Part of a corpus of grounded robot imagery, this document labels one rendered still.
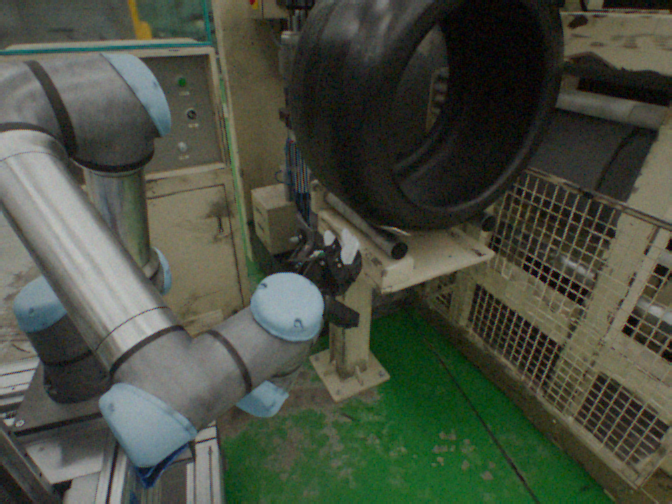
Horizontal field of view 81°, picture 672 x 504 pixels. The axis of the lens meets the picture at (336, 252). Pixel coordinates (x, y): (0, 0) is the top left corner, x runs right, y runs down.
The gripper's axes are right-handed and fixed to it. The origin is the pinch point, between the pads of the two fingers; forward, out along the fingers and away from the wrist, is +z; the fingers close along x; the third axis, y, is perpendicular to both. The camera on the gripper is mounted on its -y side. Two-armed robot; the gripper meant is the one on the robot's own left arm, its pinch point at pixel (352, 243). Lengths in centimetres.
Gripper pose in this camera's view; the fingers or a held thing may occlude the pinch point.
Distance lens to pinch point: 73.5
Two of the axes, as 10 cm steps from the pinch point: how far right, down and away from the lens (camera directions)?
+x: -8.5, 1.0, 5.2
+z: 3.6, -6.1, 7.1
